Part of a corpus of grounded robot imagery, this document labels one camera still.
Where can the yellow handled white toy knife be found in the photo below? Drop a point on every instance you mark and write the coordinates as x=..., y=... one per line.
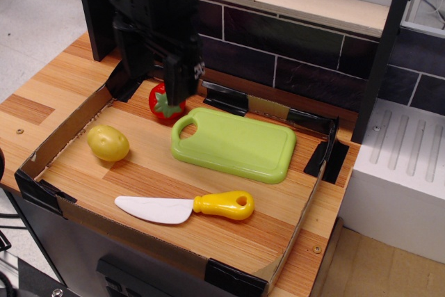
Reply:
x=234, y=205

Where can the white toy sink drainboard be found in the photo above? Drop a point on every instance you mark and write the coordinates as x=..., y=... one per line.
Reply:
x=396, y=191

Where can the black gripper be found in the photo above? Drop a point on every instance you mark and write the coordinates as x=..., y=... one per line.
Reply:
x=164, y=29

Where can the black shelf support panel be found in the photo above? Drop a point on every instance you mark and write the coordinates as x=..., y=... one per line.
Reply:
x=99, y=16

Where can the black vertical post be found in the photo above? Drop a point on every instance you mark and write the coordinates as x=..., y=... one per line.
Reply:
x=378, y=69

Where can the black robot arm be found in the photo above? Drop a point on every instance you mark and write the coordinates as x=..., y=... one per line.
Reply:
x=165, y=29

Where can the cardboard fence with black tape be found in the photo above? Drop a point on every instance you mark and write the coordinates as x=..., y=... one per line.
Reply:
x=67, y=195

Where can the green plastic cutting board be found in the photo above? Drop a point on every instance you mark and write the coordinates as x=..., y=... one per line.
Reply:
x=233, y=144

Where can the yellow toy potato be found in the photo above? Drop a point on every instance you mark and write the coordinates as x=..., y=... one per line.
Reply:
x=108, y=143

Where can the red toy tomato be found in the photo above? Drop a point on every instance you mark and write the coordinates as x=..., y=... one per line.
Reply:
x=158, y=104

